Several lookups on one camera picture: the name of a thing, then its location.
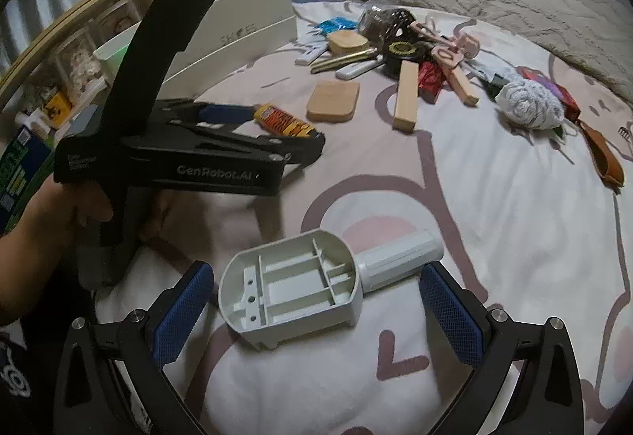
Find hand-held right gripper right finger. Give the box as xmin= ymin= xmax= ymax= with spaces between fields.
xmin=418 ymin=261 xmax=587 ymax=435

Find black round tin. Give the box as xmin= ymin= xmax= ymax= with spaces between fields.
xmin=383 ymin=40 xmax=428 ymax=80

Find white shoe box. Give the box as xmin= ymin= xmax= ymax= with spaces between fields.
xmin=91 ymin=0 xmax=298 ymax=95

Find dark green packet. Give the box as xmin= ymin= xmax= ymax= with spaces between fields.
xmin=482 ymin=72 xmax=510 ymax=100

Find person's left hand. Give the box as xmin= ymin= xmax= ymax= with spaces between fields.
xmin=42 ymin=178 xmax=116 ymax=245

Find oval wooden box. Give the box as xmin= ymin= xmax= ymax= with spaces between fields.
xmin=327 ymin=30 xmax=369 ymax=57

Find pink scissors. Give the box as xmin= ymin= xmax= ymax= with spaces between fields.
xmin=410 ymin=17 xmax=483 ymax=72

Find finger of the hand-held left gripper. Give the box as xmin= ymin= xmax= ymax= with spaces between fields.
xmin=168 ymin=121 xmax=326 ymax=166
xmin=158 ymin=99 xmax=259 ymax=127

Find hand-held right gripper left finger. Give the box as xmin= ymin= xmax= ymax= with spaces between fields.
xmin=52 ymin=261 xmax=216 ymax=435

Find thin wooden stick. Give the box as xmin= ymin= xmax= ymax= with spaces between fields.
xmin=447 ymin=62 xmax=480 ymax=107

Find white and blue packet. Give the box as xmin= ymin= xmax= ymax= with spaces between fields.
xmin=467 ymin=59 xmax=510 ymax=80

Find rounded wooden block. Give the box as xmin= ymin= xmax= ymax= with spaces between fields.
xmin=305 ymin=80 xmax=358 ymax=123

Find gold pen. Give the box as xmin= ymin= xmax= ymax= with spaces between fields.
xmin=310 ymin=47 xmax=379 ymax=74

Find white knit ball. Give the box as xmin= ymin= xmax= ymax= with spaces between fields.
xmin=495 ymin=73 xmax=565 ymax=132

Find dark brown hair claw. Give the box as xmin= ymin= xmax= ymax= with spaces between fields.
xmin=388 ymin=7 xmax=421 ymax=40

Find long wooden block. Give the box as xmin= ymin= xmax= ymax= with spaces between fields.
xmin=392 ymin=60 xmax=421 ymax=134

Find orange striped tube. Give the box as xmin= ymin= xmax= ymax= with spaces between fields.
xmin=253 ymin=103 xmax=317 ymax=139

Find clear bag with brown roll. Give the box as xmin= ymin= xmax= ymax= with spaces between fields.
xmin=357 ymin=0 xmax=396 ymax=38

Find clear display box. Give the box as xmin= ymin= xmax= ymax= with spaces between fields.
xmin=91 ymin=0 xmax=144 ymax=40
xmin=49 ymin=27 xmax=107 ymax=95

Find white plastic handle case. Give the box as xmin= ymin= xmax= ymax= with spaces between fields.
xmin=218 ymin=228 xmax=443 ymax=351

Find red flat box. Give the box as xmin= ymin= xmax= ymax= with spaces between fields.
xmin=517 ymin=66 xmax=580 ymax=122

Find person's black shirt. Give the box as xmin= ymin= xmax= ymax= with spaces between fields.
xmin=0 ymin=311 xmax=100 ymax=435

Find blue green carton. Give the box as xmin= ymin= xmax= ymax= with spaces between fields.
xmin=0 ymin=126 xmax=55 ymax=235

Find white pen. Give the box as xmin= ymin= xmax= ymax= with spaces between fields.
xmin=336 ymin=58 xmax=385 ymax=80
xmin=295 ymin=43 xmax=330 ymax=66

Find printed bed sheet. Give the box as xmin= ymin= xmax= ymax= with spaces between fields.
xmin=94 ymin=0 xmax=633 ymax=435

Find person's left forearm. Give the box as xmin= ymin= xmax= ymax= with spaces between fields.
xmin=0 ymin=217 xmax=85 ymax=327

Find yellow box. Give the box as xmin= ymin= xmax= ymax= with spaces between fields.
xmin=42 ymin=91 xmax=75 ymax=129

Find brown leather strap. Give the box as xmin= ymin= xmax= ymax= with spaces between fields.
xmin=578 ymin=119 xmax=625 ymax=191

